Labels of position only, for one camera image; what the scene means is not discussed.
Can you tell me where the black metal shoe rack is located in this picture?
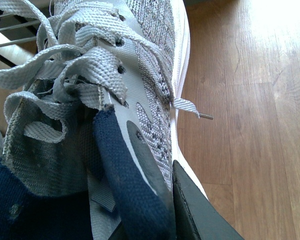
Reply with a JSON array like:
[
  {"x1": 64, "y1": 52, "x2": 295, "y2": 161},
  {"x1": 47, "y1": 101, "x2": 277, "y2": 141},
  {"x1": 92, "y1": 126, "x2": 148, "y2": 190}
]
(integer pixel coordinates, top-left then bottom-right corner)
[{"x1": 0, "y1": 10, "x2": 40, "y2": 68}]

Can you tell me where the grey knit sneaker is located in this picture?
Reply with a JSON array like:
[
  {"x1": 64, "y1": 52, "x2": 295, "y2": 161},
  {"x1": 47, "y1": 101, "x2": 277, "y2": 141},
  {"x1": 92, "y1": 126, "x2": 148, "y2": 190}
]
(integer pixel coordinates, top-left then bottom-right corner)
[{"x1": 0, "y1": 0, "x2": 203, "y2": 240}]

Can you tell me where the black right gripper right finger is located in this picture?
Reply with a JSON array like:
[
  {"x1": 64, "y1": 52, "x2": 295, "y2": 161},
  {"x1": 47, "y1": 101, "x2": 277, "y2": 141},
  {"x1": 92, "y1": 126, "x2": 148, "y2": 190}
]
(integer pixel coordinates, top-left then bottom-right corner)
[{"x1": 173, "y1": 160, "x2": 243, "y2": 240}]

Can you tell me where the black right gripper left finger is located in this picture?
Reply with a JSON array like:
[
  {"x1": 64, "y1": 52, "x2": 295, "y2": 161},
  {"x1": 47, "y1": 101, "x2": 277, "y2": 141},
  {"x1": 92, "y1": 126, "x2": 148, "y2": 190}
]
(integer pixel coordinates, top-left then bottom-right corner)
[{"x1": 109, "y1": 220, "x2": 127, "y2": 240}]

